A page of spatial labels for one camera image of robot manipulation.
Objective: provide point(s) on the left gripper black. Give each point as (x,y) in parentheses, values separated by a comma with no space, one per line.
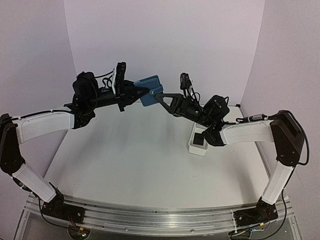
(132,93)

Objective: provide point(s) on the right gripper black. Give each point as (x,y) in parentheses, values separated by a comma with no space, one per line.
(182,104)

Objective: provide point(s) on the blue leather card holder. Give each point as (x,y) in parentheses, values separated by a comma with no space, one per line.
(154,86)

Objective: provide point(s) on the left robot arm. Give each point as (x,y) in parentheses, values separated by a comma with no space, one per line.
(24,158)

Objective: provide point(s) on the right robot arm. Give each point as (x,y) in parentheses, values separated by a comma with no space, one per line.
(210,129)

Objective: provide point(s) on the black rectangle on tray bottom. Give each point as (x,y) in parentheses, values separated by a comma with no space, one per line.
(198,139)

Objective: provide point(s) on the white plastic tray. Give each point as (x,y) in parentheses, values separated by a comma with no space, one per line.
(195,149)

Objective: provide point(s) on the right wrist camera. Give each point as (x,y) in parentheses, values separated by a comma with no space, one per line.
(185,84)

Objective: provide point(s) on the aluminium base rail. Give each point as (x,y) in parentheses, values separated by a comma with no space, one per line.
(151,221)

